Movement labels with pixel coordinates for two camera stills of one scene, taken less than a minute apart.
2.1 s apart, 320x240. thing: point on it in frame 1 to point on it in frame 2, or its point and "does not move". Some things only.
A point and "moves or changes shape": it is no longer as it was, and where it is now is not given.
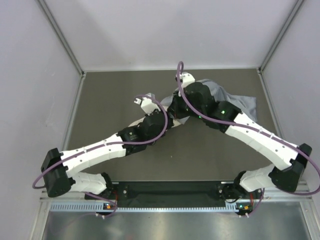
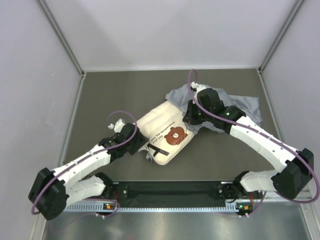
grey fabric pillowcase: [247, 105] moves or changes shape
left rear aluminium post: [50, 16] does not move
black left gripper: [170, 123] to [141, 140]
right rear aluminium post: [287, 22] does not move
